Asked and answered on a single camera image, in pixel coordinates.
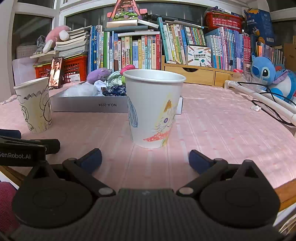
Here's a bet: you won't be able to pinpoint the row of upright picture books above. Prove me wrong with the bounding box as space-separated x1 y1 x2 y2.
87 24 162 73

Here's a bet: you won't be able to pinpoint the pink striped tablecloth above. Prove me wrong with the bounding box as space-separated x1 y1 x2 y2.
0 80 296 190

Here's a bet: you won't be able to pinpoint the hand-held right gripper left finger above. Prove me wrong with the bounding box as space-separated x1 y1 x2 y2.
27 148 116 197

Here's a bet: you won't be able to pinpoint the white paper bag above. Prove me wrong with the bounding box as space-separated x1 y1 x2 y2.
12 57 38 85

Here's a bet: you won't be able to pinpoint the blue printed carton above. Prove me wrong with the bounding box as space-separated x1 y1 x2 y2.
244 8 275 45

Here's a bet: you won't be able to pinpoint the green checked cloth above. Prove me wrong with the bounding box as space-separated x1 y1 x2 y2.
107 71 125 87

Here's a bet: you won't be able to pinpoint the red plastic basket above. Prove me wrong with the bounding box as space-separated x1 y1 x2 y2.
205 11 244 33

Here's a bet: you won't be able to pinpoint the row of leaning books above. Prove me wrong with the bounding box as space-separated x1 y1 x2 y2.
157 17 206 64

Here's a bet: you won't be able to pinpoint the white braided cable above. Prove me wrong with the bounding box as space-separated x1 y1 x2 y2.
0 95 18 105

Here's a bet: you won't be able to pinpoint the colourful toy house model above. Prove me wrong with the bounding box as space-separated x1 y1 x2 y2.
107 0 148 22

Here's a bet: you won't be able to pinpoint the white printer box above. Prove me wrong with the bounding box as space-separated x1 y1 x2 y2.
186 45 212 67

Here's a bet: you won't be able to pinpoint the white fluffy plush toy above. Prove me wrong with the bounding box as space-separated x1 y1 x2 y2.
62 83 99 97

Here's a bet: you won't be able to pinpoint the wooden drawer organizer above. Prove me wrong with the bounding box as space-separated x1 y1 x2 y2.
162 56 238 87

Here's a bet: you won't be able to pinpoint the grey gridded box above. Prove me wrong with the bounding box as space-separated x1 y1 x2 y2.
16 45 38 59

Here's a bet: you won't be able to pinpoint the blue alien plush toy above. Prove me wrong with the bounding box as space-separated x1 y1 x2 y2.
251 52 281 87

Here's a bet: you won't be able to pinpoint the photo frame with portrait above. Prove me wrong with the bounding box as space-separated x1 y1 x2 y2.
48 57 64 88

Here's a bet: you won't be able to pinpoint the white pipe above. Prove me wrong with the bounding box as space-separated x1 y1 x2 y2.
224 80 296 123

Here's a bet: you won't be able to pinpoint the dark blue floral pouch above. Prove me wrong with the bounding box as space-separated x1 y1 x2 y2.
102 85 127 97

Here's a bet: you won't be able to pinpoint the red plastic crate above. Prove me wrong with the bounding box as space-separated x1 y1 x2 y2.
33 56 88 83

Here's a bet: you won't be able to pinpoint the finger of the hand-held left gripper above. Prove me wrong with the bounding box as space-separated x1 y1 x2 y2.
0 136 61 154
0 129 22 139

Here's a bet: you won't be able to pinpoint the bright pink plush toy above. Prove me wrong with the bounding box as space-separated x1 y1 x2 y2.
120 64 136 76

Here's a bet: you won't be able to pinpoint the brown cardboard box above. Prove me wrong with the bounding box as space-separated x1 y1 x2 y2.
283 43 296 72

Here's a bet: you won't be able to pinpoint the row of pastel books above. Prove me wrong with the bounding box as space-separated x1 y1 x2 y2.
205 27 252 70

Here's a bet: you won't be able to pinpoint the grey cardboard box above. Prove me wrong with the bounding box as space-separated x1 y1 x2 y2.
50 81 183 115

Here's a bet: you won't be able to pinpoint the black cable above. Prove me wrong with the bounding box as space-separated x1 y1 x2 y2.
237 81 296 127

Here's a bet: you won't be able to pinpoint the white window frame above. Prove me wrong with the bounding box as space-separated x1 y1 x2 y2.
9 0 60 61

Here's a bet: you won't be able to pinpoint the flat lying grey books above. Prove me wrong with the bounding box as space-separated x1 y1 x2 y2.
104 20 160 32

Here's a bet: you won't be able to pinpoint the row of thin books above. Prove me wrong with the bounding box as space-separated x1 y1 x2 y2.
255 41 284 65

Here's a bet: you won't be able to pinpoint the purple plush toy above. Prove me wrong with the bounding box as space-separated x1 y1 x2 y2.
87 68 112 84

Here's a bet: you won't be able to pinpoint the blue and white plush toy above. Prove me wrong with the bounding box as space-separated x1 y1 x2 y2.
269 65 296 103

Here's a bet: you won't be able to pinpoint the paper cup with black drawing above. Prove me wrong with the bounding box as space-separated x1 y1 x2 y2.
13 77 53 134

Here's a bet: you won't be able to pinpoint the pile of worn paperback books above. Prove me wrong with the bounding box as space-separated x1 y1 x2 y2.
38 27 90 63

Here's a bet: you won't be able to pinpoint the paper cup with coloured drawing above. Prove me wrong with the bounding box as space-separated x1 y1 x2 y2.
122 69 186 149

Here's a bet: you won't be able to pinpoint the pink and white plush toy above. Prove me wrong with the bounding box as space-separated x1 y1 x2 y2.
43 25 72 53

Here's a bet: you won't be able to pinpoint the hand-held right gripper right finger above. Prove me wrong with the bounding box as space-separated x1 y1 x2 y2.
176 149 266 197

